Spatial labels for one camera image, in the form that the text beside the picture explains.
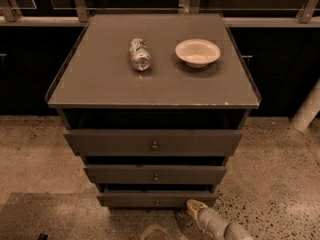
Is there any grey middle drawer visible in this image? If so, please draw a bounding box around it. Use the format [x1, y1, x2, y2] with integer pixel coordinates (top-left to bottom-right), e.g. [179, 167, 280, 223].
[84, 165, 226, 185]

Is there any grey bottom drawer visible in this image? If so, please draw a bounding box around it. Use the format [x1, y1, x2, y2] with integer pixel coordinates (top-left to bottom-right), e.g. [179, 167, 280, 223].
[97, 191, 217, 208]

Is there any white cylindrical post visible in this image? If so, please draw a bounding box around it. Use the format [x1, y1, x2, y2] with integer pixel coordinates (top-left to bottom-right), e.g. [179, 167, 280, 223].
[291, 79, 320, 131]

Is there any grey drawer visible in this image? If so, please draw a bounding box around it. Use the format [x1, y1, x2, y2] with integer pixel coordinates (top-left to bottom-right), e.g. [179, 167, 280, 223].
[97, 191, 217, 208]
[84, 165, 226, 185]
[64, 129, 242, 157]

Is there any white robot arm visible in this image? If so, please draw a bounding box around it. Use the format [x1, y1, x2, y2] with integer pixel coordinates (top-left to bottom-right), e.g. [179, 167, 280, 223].
[187, 199, 255, 240]

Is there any crushed clear plastic bottle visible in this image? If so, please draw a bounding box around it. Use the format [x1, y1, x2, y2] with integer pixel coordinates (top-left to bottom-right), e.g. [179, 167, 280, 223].
[129, 38, 151, 71]

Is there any grey top drawer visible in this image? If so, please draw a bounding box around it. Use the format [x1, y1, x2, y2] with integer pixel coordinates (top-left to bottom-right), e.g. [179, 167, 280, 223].
[64, 129, 242, 157]

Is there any small black floor object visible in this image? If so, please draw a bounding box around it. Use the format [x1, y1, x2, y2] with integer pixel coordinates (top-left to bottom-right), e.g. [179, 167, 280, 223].
[37, 233, 48, 240]

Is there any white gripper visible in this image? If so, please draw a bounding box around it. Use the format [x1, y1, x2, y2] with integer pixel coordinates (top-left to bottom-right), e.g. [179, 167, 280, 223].
[186, 199, 229, 240]

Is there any white paper bowl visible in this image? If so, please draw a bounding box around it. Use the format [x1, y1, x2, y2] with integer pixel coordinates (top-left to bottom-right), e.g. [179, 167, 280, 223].
[175, 39, 221, 68]

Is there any grey drawer cabinet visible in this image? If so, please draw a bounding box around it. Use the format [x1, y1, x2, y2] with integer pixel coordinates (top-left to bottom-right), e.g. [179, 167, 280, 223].
[46, 14, 261, 193]

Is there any metal window rail frame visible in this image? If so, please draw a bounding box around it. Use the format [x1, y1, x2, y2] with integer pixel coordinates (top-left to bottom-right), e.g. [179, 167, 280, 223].
[0, 0, 320, 28]

